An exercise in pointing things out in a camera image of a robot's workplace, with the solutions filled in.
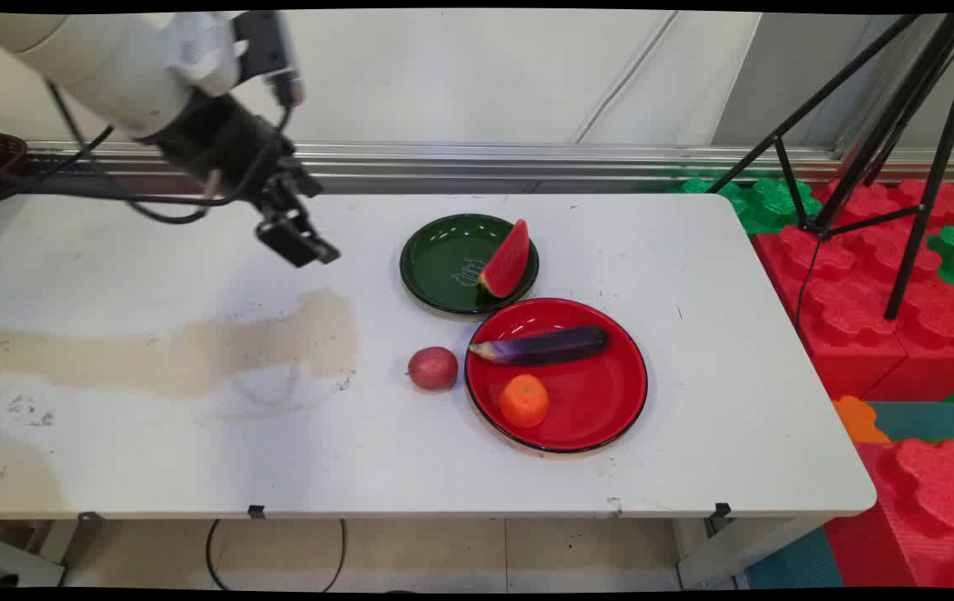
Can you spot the large red foam block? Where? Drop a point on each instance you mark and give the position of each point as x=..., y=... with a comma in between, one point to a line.
x=852, y=317

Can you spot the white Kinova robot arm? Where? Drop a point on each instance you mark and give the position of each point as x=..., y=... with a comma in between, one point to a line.
x=93, y=63

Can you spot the white table leg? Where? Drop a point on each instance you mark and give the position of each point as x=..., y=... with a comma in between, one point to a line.
x=735, y=551
x=9, y=568

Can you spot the teal foam mat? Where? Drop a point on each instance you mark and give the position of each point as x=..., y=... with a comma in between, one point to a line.
x=794, y=563
x=931, y=419

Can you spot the red toy apple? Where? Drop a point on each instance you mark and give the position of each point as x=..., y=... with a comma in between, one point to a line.
x=432, y=369

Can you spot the red round plate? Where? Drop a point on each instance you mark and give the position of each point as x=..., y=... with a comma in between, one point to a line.
x=589, y=392

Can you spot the black tripod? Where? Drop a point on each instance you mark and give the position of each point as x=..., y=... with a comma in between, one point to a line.
x=894, y=133

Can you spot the toy watermelon slice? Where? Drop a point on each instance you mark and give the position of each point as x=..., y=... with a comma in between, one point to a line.
x=508, y=263

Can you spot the purple toy eggplant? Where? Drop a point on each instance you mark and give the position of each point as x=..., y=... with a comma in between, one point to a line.
x=545, y=346

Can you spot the aluminium wall rail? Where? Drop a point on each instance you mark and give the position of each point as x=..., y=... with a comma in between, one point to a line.
x=527, y=160

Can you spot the black table clip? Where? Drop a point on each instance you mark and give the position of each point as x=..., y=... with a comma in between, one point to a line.
x=256, y=511
x=722, y=509

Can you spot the green round plate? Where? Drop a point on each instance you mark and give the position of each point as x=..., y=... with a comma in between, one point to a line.
x=443, y=265

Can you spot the grey table bracket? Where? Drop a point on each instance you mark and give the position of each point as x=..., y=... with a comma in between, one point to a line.
x=90, y=517

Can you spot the wrist camera with white bracket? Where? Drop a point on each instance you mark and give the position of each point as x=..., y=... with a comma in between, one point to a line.
x=230, y=50

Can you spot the orange foam block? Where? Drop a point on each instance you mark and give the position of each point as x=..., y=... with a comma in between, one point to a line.
x=859, y=420

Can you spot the toy orange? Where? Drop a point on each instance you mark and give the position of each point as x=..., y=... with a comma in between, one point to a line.
x=523, y=401

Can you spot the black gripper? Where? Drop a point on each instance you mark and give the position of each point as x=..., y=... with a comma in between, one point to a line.
x=222, y=146

